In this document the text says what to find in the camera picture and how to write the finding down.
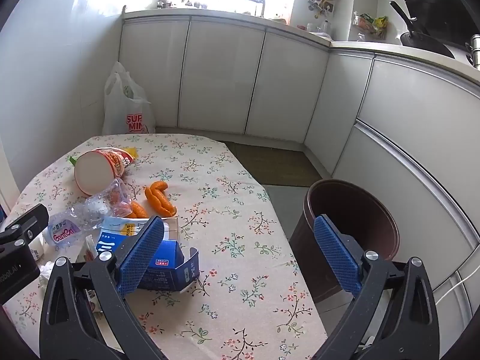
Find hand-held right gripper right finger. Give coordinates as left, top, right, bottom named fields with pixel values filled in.
left=313, top=214, right=440, bottom=360

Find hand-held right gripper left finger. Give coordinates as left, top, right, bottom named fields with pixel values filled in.
left=39, top=215, right=167, bottom=360

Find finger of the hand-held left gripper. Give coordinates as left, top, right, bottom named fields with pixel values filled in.
left=0, top=204, right=50, bottom=250

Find blue drink carton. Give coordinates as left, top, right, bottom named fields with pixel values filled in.
left=137, top=239, right=200, bottom=293

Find crushed clear plastic bottle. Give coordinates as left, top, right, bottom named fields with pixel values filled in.
left=42, top=178, right=132, bottom=248

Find dark blue box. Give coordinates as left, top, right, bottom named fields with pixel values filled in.
left=95, top=215, right=181, bottom=261

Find brown trash bin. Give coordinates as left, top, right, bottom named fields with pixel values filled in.
left=289, top=179, right=400, bottom=304

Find small orange peel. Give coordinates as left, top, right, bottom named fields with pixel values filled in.
left=122, top=200, right=149, bottom=219

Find large orange peel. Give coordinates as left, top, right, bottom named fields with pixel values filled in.
left=145, top=181, right=178, bottom=217

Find red instant noodle cup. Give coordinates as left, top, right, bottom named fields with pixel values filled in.
left=74, top=148, right=136, bottom=196

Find crumpled white tissue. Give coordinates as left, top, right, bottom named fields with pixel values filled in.
left=37, top=260, right=57, bottom=282

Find red white wrapper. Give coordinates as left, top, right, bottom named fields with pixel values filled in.
left=77, top=234, right=99, bottom=263

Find brown floor mat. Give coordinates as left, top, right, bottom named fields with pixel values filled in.
left=217, top=140, right=323, bottom=188

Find floral tablecloth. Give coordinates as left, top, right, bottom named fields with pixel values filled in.
left=0, top=134, right=329, bottom=360

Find white plastic shopping bag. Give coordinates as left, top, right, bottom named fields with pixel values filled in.
left=102, top=61, right=156, bottom=136

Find white kitchen cabinets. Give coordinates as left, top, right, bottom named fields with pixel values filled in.
left=119, top=7, right=480, bottom=349

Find black wok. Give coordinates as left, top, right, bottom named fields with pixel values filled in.
left=390, top=1, right=456, bottom=59

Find steel pot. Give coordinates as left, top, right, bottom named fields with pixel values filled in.
left=465, top=34, right=480, bottom=70

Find hanging kitchen utensils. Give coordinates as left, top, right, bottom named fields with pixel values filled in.
left=308, top=0, right=336, bottom=19

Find row of windowsill ornaments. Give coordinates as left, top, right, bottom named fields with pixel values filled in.
left=155, top=0, right=208, bottom=10

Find white cable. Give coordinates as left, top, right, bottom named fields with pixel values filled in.
left=435, top=270, right=474, bottom=304

